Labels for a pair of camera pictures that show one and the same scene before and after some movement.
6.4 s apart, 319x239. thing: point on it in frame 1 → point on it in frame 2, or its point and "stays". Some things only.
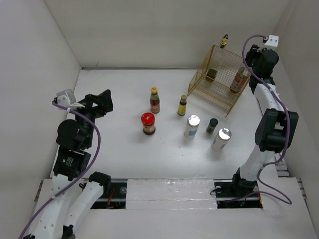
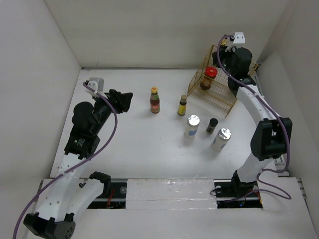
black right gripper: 253,53 → 223,53
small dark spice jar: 213,123 stays
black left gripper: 103,100 → 120,100
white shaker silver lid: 193,122 stays
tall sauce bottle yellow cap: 154,100 stays
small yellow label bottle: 182,105 stays
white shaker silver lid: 224,135 stays
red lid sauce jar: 148,119 → 211,72
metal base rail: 227,195 stays
